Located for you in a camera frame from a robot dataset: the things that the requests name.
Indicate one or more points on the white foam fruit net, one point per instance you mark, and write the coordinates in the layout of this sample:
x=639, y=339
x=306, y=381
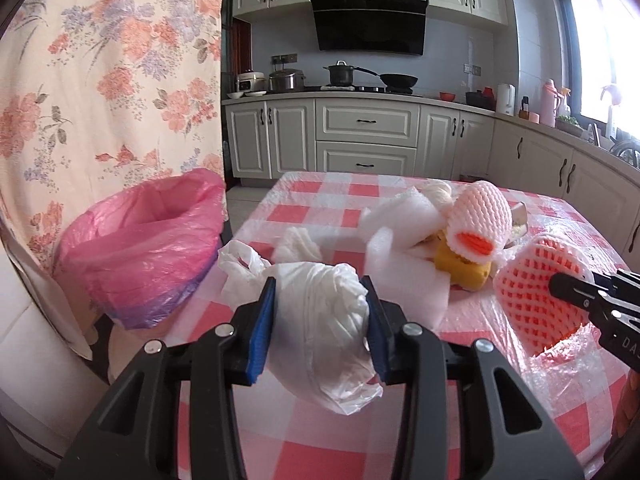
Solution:
x=440, y=192

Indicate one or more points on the yellow sponge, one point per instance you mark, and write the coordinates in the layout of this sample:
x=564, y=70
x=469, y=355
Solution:
x=460, y=272

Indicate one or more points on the white rice cooker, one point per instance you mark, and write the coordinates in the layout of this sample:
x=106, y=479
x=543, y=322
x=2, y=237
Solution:
x=251, y=82

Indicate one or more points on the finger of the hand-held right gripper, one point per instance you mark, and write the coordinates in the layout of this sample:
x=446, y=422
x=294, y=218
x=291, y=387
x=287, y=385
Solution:
x=575, y=290

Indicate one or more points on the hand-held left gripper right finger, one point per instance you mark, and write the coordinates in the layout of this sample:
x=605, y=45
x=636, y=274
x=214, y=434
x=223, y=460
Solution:
x=376, y=332

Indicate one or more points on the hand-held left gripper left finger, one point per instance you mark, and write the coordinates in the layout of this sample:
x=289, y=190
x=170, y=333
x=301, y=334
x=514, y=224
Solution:
x=261, y=332

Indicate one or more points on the floral curtain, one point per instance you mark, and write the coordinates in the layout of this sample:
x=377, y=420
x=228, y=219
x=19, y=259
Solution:
x=100, y=85

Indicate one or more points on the dark small bottle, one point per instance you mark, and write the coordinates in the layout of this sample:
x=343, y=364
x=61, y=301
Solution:
x=524, y=109

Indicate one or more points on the window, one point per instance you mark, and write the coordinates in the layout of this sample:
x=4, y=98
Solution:
x=615, y=35

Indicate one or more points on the black and red pot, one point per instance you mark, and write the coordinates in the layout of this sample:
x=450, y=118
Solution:
x=480, y=101

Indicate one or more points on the pink-lined trash bin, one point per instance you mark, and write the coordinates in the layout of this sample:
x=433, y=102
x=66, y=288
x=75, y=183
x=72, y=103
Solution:
x=145, y=255

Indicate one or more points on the small wall socket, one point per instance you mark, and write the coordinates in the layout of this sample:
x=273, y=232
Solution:
x=472, y=69

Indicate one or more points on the white lower cabinets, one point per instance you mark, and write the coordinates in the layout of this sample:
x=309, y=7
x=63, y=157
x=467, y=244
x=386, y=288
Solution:
x=370, y=120

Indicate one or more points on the red checkered tablecloth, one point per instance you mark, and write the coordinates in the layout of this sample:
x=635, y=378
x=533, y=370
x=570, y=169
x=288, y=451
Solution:
x=320, y=450

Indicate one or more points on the red bowl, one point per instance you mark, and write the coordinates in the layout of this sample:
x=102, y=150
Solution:
x=447, y=96

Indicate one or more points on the wide wall socket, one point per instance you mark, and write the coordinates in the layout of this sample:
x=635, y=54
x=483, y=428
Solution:
x=284, y=59

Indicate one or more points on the pink thermos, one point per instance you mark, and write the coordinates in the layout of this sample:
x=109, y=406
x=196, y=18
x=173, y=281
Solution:
x=548, y=105

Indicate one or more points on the black range hood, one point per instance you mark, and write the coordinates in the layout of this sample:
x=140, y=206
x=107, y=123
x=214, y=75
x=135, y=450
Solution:
x=370, y=25

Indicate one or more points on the spray bottle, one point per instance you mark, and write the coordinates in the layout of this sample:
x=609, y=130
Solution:
x=564, y=107

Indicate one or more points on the gas stove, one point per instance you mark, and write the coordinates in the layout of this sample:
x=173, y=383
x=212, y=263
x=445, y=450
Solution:
x=360, y=90

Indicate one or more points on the white appliance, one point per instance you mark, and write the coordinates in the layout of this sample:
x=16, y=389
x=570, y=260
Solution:
x=35, y=370

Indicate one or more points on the black lidded pot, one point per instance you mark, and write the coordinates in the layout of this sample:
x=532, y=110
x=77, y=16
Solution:
x=342, y=76

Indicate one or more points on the white foam sheet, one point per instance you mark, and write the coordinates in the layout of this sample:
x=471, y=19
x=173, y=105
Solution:
x=400, y=270
x=405, y=210

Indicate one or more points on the potted plant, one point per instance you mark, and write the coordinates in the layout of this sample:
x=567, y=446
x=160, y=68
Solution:
x=570, y=126

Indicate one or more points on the clear crinkled plastic wrap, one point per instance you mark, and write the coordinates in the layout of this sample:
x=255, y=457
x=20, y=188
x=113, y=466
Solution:
x=580, y=365

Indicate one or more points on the steel pressure cooker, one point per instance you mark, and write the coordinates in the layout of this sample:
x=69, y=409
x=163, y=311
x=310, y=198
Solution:
x=286, y=81

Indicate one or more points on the black frying pan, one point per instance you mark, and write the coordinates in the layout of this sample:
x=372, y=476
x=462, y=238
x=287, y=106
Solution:
x=400, y=81

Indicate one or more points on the white plastic bag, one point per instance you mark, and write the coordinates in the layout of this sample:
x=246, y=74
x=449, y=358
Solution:
x=320, y=320

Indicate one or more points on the rounded pink foam fruit net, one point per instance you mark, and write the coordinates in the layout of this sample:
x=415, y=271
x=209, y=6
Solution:
x=480, y=210

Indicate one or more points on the white electric kettle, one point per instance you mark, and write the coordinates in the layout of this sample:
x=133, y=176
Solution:
x=505, y=100

